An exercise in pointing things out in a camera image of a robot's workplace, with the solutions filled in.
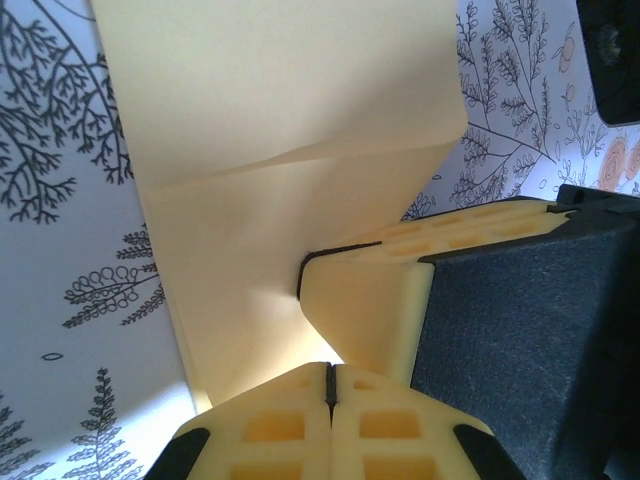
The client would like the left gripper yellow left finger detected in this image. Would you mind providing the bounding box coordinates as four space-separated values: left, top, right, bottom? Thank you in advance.
144 361 335 480

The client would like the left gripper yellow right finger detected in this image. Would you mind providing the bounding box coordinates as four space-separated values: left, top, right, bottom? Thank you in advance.
331 363 527 480

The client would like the yellow cloth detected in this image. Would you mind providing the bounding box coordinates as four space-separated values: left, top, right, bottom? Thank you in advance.
89 0 470 417

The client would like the floral table covering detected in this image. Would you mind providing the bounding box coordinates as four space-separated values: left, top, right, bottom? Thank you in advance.
0 0 640 480

